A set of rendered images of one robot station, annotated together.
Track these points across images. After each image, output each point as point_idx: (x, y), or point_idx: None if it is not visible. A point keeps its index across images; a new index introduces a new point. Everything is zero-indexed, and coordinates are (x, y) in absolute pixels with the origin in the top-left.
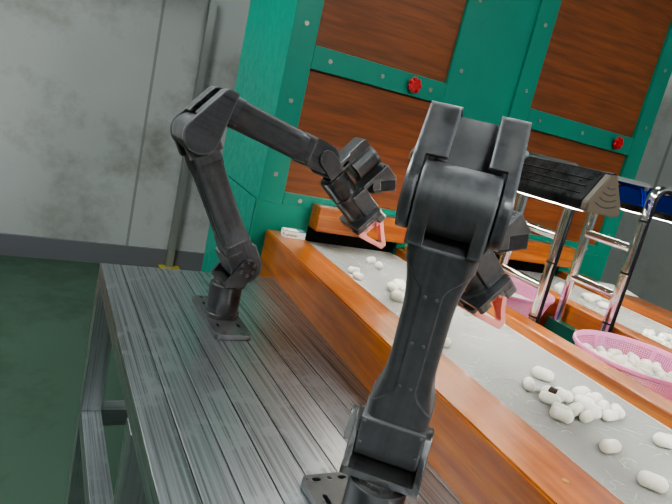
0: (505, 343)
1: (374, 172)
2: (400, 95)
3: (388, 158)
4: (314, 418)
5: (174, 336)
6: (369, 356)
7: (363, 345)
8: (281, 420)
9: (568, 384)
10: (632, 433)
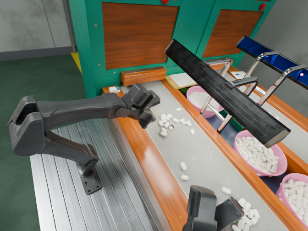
0: (209, 157)
1: (148, 98)
2: (157, 5)
3: (153, 41)
4: None
5: (66, 202)
6: (154, 201)
7: (151, 193)
8: None
9: (235, 189)
10: (262, 229)
